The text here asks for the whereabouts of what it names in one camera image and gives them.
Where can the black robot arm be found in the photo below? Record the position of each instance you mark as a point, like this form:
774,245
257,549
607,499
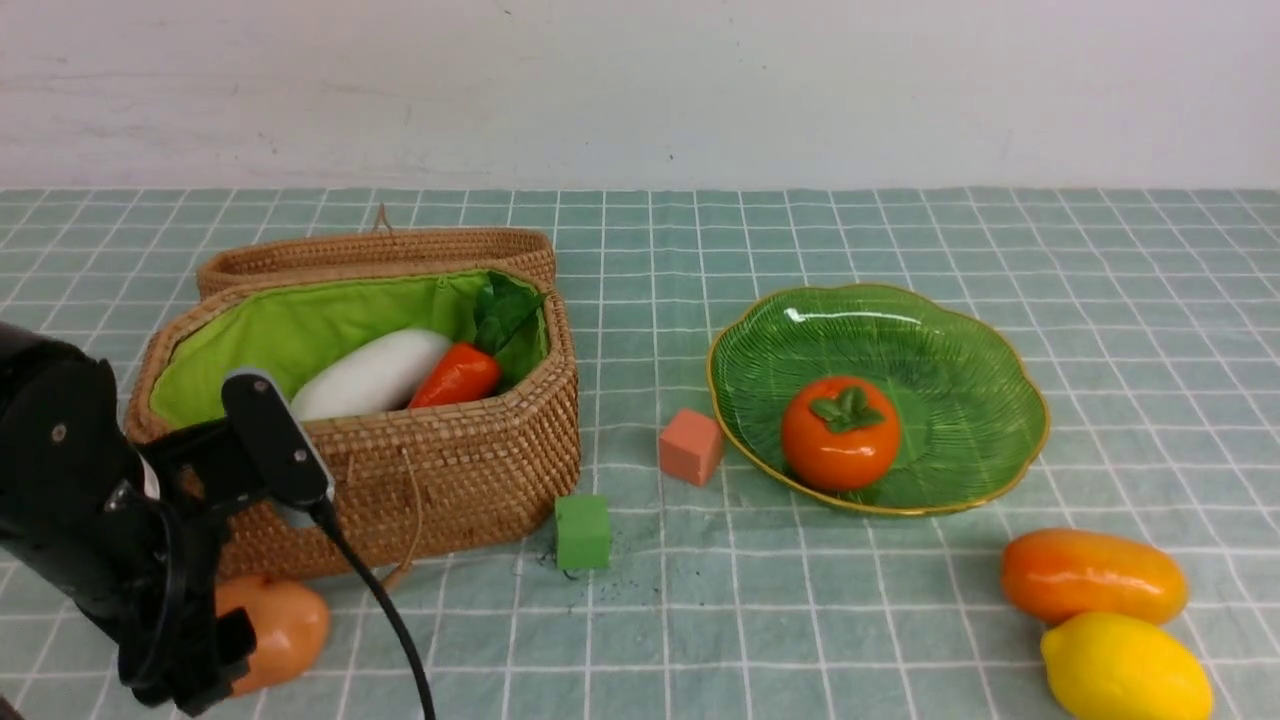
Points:
44,380

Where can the green glass leaf plate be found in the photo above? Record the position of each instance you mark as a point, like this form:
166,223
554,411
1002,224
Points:
972,419

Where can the orange toy carrot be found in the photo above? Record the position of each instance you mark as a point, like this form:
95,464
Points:
470,371

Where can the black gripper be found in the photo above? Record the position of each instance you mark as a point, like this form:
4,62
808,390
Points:
141,534

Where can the white toy radish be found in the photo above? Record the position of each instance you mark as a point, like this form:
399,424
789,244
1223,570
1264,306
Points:
378,377

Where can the orange toy mango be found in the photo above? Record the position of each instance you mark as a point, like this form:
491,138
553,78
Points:
1054,574

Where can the woven wicker basket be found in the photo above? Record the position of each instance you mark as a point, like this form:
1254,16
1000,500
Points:
411,483

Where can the yellow toy lemon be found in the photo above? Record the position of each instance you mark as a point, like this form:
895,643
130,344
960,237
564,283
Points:
1102,665

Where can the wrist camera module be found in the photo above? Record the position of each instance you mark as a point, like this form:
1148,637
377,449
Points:
280,452

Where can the red foam cube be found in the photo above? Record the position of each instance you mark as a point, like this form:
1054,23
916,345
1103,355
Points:
690,447

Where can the green checkered tablecloth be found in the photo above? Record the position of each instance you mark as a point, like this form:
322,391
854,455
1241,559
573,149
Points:
1148,318

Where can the orange toy persimmon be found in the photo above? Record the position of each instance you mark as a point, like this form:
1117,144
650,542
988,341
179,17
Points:
840,434

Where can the green foam cube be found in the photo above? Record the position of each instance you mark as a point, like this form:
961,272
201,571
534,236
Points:
583,532

